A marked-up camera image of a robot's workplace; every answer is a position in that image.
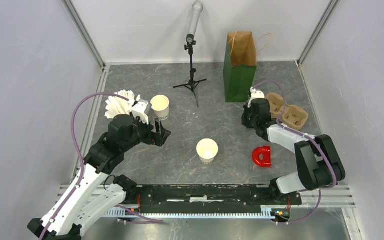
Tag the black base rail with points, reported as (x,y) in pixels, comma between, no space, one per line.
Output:
(207,198)

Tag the brown pulp cup carriers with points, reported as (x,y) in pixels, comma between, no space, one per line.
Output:
(293,116)

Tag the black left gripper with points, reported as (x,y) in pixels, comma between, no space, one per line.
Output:
(156,138)

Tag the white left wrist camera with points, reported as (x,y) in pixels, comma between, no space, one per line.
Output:
(141,109)

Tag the black tripod with grey tube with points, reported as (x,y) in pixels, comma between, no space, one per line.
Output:
(197,9)

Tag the green brown paper bag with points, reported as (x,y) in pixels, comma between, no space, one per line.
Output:
(240,65)

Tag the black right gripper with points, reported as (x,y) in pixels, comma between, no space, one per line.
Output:
(244,121)

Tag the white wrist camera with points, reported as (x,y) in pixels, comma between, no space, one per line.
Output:
(255,94)
(141,109)

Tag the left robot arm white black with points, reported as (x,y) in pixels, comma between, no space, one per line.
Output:
(73,215)

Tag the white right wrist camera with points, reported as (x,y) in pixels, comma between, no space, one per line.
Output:
(255,94)

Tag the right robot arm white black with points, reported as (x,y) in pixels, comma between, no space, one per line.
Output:
(317,160)

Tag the white paper coffee cup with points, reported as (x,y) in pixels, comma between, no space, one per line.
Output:
(207,149)

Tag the red horseshoe shaped object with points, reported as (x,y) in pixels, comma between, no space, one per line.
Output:
(261,156)

